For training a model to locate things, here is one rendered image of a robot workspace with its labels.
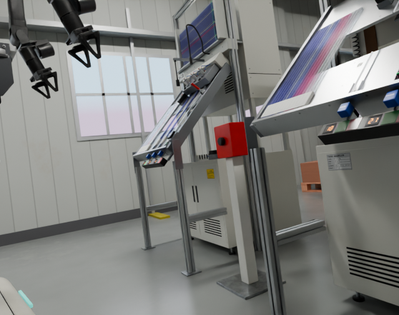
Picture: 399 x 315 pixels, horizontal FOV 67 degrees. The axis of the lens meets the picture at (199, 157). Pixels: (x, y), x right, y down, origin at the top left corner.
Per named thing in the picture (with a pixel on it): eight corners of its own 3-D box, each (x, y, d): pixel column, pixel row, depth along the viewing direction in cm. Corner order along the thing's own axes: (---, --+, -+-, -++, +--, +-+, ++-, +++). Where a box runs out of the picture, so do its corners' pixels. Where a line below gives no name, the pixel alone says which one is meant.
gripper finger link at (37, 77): (60, 92, 132) (47, 72, 130) (65, 87, 127) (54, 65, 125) (45, 97, 127) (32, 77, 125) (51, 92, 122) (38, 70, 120)
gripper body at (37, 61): (45, 79, 134) (35, 63, 132) (53, 70, 126) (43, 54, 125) (31, 84, 129) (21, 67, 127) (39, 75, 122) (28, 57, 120)
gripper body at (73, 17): (85, 42, 102) (73, 20, 101) (95, 30, 94) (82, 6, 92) (67, 47, 99) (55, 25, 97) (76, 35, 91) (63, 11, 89)
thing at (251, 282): (245, 300, 130) (221, 120, 131) (216, 284, 151) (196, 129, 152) (286, 282, 142) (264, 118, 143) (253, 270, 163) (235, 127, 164)
